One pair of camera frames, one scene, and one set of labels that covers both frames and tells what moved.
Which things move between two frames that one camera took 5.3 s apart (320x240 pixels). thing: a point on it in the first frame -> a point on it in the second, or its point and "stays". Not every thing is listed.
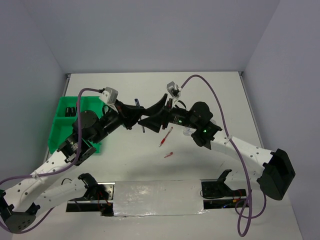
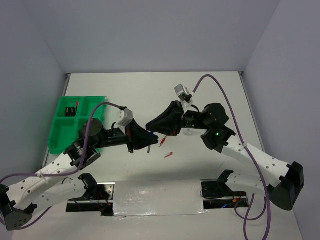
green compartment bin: x=66 y=117 stays
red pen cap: x=170 y=154 stays
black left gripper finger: x=135 y=113 -> x=142 y=138
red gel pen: x=166 y=135 stays
